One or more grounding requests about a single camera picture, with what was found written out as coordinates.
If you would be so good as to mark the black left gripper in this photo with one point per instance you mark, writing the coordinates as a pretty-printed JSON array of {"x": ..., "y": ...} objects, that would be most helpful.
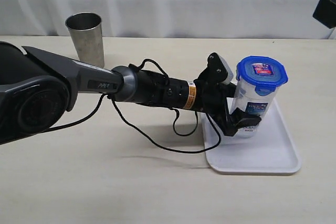
[{"x": 212, "y": 98}]

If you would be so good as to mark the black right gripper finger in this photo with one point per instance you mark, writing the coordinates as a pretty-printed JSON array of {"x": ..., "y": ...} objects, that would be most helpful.
[{"x": 325, "y": 13}]

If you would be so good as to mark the clear plastic container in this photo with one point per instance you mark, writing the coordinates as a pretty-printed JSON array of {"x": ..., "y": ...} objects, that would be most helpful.
[{"x": 254, "y": 98}]

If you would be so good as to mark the blue plastic lid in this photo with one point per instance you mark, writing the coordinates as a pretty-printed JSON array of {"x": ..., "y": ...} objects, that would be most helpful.
[{"x": 263, "y": 73}]

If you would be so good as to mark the stainless steel cup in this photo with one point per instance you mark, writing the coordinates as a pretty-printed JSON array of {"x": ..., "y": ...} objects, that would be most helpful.
[{"x": 86, "y": 33}]

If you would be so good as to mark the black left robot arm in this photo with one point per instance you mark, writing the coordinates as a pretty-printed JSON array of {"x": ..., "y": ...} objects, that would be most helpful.
[{"x": 38, "y": 87}]

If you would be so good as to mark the white rectangular tray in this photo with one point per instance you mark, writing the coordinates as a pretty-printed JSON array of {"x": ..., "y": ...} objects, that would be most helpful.
[{"x": 271, "y": 151}]

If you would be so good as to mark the white backdrop curtain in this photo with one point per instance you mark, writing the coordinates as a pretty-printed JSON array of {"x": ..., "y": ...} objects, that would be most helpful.
[{"x": 169, "y": 18}]

